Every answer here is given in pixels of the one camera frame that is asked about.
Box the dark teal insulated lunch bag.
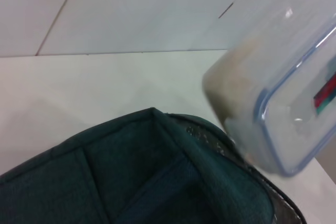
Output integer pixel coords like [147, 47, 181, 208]
[0, 107, 307, 224]

